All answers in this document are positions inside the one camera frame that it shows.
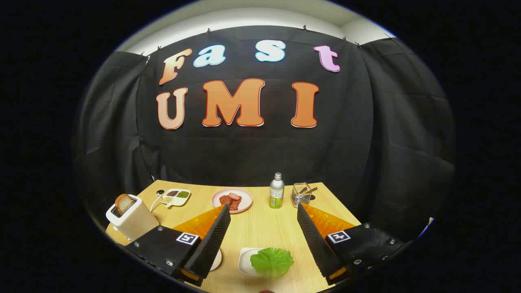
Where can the white toaster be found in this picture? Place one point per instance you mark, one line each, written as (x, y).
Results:
(134, 224)

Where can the silver bottle green label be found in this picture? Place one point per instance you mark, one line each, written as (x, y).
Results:
(276, 195)

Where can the white round plate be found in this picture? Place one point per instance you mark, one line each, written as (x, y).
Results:
(217, 260)

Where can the toasted bread slice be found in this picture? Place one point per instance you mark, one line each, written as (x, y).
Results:
(124, 203)

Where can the black backdrop cloth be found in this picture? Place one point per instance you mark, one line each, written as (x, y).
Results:
(244, 154)

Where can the pink round plate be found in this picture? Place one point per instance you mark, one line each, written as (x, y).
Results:
(245, 204)

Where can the red sausage piece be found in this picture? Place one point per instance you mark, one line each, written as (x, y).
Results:
(235, 196)

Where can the white square plate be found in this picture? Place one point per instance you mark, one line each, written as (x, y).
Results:
(244, 260)

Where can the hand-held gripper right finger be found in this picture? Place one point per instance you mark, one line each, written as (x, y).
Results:
(315, 240)

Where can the white divided bean dish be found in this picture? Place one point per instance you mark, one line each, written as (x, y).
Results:
(171, 202)

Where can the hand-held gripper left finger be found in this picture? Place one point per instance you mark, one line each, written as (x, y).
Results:
(211, 240)

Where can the brown meat pieces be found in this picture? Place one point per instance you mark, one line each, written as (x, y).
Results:
(226, 202)

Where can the green lettuce leaf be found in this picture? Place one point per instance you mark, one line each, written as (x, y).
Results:
(272, 262)

